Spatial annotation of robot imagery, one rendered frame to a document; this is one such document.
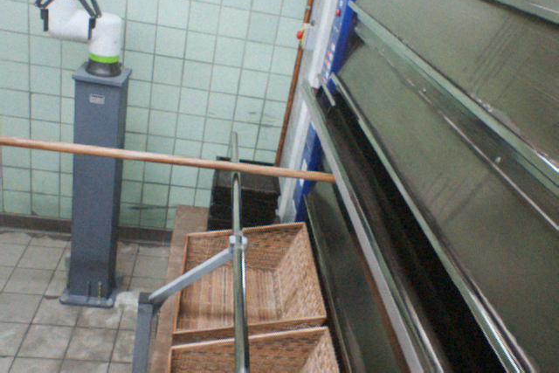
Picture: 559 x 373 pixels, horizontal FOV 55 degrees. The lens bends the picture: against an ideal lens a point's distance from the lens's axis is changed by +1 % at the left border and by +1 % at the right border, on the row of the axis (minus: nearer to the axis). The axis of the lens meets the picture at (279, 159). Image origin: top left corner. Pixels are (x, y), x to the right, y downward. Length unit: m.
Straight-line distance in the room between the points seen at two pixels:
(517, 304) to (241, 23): 2.21
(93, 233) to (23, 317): 0.52
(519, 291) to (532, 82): 0.32
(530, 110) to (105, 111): 1.86
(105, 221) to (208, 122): 0.79
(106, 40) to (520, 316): 1.90
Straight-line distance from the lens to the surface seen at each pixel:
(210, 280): 2.20
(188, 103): 2.95
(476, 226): 1.01
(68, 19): 2.33
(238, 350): 1.12
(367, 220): 1.11
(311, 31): 2.50
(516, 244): 0.93
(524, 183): 0.91
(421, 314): 0.96
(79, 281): 2.91
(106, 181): 2.55
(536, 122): 0.88
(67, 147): 1.75
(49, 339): 2.80
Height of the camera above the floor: 1.97
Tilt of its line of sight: 25 degrees down
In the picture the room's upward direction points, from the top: 12 degrees clockwise
